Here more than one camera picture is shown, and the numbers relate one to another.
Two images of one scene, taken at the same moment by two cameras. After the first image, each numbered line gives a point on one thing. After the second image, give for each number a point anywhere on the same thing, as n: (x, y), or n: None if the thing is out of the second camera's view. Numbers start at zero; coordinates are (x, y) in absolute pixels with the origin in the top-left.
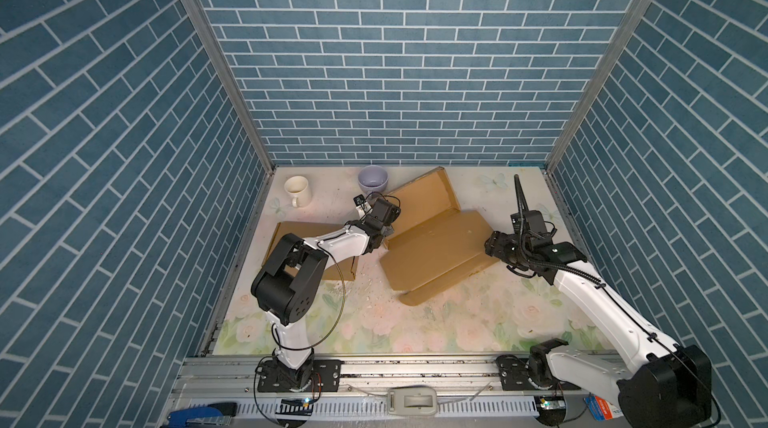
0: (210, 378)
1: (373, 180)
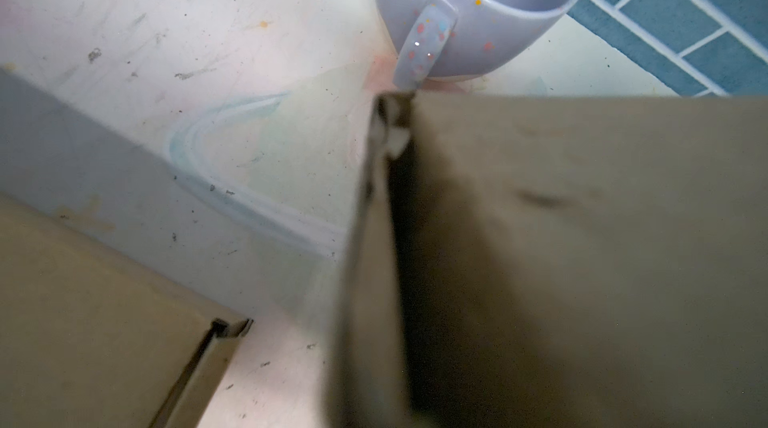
0: None
1: (454, 13)
